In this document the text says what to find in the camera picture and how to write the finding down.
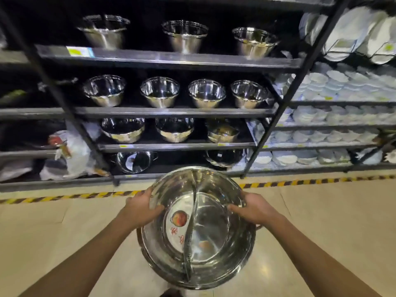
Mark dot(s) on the person's right hand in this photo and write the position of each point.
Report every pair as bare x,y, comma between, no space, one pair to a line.
260,210

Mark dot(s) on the person's left hand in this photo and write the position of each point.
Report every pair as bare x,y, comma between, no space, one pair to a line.
139,210

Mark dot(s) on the divided steel hotpot with label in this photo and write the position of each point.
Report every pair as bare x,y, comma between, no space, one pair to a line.
216,188
136,162

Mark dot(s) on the row of steel bowls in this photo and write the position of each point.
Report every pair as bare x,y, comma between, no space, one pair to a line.
105,89

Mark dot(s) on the black metal shelving rack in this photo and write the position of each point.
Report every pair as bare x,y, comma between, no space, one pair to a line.
170,58

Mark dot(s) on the person's left forearm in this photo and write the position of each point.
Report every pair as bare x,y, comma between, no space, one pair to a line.
80,262

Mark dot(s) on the person's right forearm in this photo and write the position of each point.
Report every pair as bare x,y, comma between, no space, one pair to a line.
318,259

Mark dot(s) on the beige tiled floor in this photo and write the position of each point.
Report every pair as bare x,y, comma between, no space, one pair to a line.
340,228

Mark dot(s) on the group of plastic-wrapped pans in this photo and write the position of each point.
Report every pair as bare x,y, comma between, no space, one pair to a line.
74,151

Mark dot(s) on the light blue leaf-shaped dish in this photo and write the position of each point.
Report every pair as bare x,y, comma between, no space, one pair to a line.
371,157

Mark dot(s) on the white leaf-shaped dish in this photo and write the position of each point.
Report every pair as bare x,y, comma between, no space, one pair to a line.
390,157

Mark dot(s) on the stacks of white plates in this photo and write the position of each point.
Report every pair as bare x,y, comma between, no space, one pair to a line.
349,24

